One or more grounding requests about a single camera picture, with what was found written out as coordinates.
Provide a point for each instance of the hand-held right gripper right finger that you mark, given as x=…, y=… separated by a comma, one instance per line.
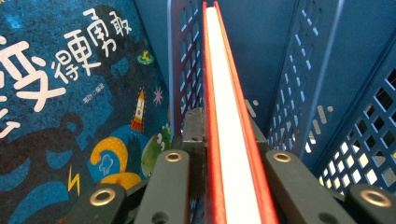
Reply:
x=258, y=133

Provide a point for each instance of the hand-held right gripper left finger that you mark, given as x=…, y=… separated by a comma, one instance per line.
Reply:
x=194, y=140

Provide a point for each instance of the red hardcover picture book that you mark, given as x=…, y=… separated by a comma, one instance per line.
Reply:
x=230, y=124

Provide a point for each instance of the blue plastic file rack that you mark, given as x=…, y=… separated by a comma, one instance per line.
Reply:
x=342, y=46

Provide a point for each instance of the blue picture book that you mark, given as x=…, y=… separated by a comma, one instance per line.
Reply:
x=62, y=124

